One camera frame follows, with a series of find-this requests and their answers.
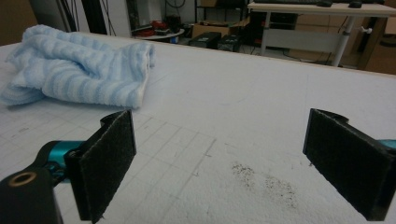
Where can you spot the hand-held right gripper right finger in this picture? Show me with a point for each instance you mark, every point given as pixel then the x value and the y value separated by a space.
pixel 348 165

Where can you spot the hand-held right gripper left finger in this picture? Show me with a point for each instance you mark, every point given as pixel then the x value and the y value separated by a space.
pixel 102 168

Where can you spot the blue striped towel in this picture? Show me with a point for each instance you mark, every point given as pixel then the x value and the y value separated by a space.
pixel 77 68

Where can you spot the white foam mat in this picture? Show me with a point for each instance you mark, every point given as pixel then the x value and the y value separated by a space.
pixel 218 102

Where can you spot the white desk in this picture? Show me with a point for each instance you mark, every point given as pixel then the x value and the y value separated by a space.
pixel 299 40

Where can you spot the round white table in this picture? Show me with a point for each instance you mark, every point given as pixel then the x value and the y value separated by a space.
pixel 162 35

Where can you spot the blue cup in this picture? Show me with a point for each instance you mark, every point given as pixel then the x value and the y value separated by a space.
pixel 174 39

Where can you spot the black computer mouse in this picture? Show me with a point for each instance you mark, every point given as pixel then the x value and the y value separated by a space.
pixel 324 3
pixel 355 3

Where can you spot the black computer tower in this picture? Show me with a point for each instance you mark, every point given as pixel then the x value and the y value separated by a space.
pixel 204 39
pixel 230 43

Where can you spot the black keyboard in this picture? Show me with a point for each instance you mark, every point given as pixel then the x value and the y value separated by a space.
pixel 286 2

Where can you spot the small cardboard box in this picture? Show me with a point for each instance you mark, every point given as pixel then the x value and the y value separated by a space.
pixel 211 28

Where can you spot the left black metal frame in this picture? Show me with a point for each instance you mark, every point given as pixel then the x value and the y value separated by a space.
pixel 93 15

